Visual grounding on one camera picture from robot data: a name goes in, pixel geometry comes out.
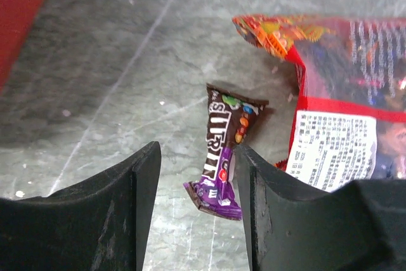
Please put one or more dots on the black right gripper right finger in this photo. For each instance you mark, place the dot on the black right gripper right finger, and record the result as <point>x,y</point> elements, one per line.
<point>290,225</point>

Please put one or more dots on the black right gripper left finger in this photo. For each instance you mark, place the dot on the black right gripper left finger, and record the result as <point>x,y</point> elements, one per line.
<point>101,223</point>

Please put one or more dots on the purple M&M's packet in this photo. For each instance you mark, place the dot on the purple M&M's packet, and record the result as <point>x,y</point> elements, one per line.
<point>230,117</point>

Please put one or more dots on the red candy assortment bag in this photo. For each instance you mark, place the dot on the red candy assortment bag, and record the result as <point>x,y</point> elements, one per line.
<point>350,115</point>

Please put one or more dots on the red paper bag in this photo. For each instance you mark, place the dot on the red paper bag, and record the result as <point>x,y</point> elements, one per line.
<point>17,17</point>

